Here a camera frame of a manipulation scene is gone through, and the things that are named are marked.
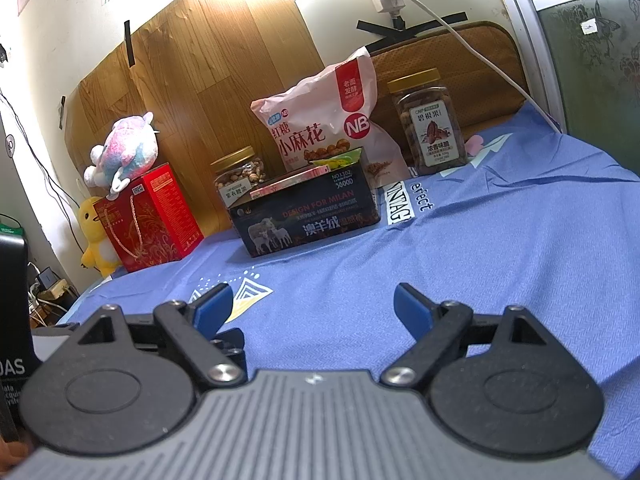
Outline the brown padded headboard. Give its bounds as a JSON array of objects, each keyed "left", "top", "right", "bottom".
[{"left": 367, "top": 21, "right": 531, "bottom": 146}]

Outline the red gift box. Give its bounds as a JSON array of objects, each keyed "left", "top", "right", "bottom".
[{"left": 93, "top": 162, "right": 205, "bottom": 273}]

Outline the pink snack bag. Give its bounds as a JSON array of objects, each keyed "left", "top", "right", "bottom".
[{"left": 250, "top": 46, "right": 411, "bottom": 181}]

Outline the white cable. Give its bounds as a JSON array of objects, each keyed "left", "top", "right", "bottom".
[{"left": 395, "top": 0, "right": 566, "bottom": 136}]

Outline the clear pecan jar gold lid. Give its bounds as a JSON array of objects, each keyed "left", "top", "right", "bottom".
[{"left": 387, "top": 67, "right": 469, "bottom": 173}]

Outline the black tape strip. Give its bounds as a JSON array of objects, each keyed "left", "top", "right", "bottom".
[{"left": 122, "top": 20, "right": 137, "bottom": 67}]

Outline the frosted glass door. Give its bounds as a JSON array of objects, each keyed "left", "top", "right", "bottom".
[{"left": 482, "top": 0, "right": 640, "bottom": 176}]

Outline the black tin box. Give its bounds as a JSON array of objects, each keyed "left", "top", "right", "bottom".
[{"left": 227, "top": 147, "right": 383, "bottom": 259}]

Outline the beige power strip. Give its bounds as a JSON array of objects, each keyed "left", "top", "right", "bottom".
[{"left": 31, "top": 280, "right": 76, "bottom": 311}]

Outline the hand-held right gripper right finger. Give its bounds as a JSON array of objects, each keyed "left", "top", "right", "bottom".
[{"left": 380, "top": 282, "right": 551, "bottom": 388}]

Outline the yellow plush toy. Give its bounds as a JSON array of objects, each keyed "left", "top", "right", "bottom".
[{"left": 77, "top": 195, "right": 123, "bottom": 277}]

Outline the person's left hand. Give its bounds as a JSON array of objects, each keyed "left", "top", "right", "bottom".
[{"left": 0, "top": 436, "right": 29, "bottom": 469}]

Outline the wood-pattern board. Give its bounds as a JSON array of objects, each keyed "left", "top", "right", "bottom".
[{"left": 65, "top": 0, "right": 326, "bottom": 241}]

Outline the blue printed cloth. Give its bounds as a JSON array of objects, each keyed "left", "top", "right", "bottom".
[{"left": 55, "top": 97, "right": 640, "bottom": 480}]

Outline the clear nut jar gold lid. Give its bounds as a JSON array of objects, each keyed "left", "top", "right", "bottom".
[{"left": 210, "top": 146, "right": 268, "bottom": 207}]

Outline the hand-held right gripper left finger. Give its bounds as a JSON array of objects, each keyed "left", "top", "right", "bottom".
[{"left": 75, "top": 282, "right": 248, "bottom": 391}]

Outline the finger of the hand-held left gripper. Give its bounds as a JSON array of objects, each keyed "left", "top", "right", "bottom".
[{"left": 210, "top": 327, "right": 249, "bottom": 383}]

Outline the pastel plush toy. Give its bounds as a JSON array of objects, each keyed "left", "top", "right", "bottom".
[{"left": 83, "top": 112, "right": 161, "bottom": 200}]

